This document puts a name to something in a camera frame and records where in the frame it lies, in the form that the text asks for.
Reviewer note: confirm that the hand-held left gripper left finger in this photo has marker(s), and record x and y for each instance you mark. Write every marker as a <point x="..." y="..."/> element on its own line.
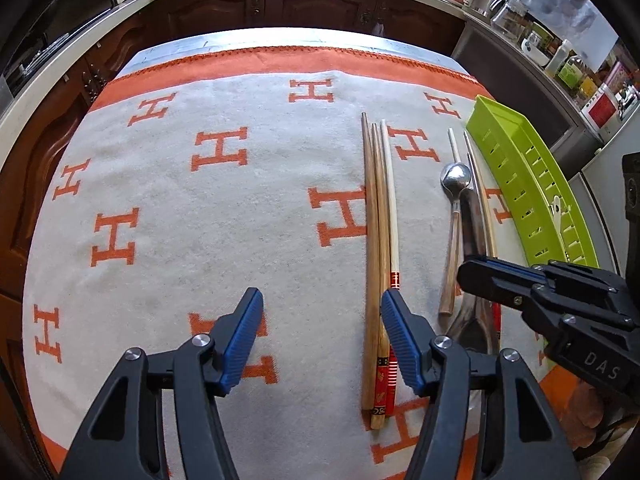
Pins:
<point x="245" y="340"/>

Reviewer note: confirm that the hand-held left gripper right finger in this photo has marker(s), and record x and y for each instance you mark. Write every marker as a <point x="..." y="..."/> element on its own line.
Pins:
<point x="402" y="345"/>

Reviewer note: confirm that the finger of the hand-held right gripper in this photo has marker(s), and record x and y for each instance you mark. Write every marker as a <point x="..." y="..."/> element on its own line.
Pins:
<point x="555" y="271"/>
<point x="495" y="285"/>

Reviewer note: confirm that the large metal spoon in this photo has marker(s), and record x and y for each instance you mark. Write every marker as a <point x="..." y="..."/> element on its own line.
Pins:
<point x="470" y="327"/>

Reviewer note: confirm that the pale chopstick red print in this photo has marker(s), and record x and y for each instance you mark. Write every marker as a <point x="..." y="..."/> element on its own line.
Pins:
<point x="393" y="240"/>

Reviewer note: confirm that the brown wooden chopstick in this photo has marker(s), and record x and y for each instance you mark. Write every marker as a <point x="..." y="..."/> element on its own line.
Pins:
<point x="370" y="240"/>
<point x="381" y="240"/>

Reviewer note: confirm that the green plastic tray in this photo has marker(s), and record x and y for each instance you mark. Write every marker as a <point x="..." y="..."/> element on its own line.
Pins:
<point x="505" y="140"/>

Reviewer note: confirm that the person's right hand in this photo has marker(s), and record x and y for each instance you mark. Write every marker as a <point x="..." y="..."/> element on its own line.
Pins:
<point x="580" y="410"/>

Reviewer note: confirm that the orange white patterned blanket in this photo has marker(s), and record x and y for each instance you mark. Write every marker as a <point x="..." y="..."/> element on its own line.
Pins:
<point x="200" y="240"/>

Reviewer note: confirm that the grey refrigerator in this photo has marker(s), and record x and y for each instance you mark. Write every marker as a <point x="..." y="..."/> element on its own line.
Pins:
<point x="600" y="170"/>

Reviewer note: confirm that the red white container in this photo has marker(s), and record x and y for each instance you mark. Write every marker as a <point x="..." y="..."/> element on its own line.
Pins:
<point x="602" y="106"/>

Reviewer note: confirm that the frosted door cabinet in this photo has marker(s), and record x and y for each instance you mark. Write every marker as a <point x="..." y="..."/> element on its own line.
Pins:
<point x="520" y="85"/>

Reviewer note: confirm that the green label bottle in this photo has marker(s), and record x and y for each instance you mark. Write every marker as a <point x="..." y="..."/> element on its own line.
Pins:
<point x="572" y="72"/>

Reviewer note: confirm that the white plastic bottle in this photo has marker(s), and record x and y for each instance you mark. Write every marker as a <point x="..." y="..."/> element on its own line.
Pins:
<point x="557" y="60"/>

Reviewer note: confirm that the white bowl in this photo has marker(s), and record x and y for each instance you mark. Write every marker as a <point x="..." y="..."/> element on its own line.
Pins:
<point x="534" y="54"/>

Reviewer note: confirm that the glass jug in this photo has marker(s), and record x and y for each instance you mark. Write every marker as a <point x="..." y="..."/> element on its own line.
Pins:
<point x="510" y="17"/>

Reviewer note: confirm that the white plastic bag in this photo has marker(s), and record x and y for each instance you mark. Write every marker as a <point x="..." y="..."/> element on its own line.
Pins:
<point x="377" y="26"/>

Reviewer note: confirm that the gas stove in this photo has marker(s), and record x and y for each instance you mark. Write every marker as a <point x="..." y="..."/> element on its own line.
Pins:
<point x="35" y="62"/>

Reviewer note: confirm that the clear plastic wall bag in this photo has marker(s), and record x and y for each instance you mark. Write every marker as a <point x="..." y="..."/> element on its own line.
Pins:
<point x="575" y="10"/>

